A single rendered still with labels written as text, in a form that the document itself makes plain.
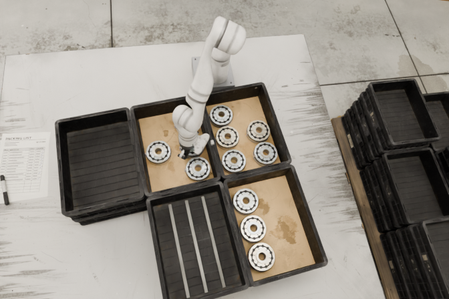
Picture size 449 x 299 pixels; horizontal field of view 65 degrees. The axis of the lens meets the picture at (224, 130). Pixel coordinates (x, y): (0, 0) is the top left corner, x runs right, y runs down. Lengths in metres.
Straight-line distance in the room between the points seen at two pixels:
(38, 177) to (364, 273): 1.47
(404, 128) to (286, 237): 1.12
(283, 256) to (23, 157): 1.21
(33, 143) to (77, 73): 0.41
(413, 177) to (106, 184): 1.70
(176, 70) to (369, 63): 1.76
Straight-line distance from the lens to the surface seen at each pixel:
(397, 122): 2.29
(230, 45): 1.06
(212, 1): 3.17
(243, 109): 1.62
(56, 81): 1.96
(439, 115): 2.77
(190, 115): 1.18
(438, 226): 2.18
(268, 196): 1.49
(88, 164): 1.56
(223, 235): 1.44
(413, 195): 2.29
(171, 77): 1.85
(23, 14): 3.32
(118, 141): 1.57
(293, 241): 1.48
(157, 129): 1.57
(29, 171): 1.78
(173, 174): 1.49
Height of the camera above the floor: 2.25
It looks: 65 degrees down
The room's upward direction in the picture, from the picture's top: 11 degrees clockwise
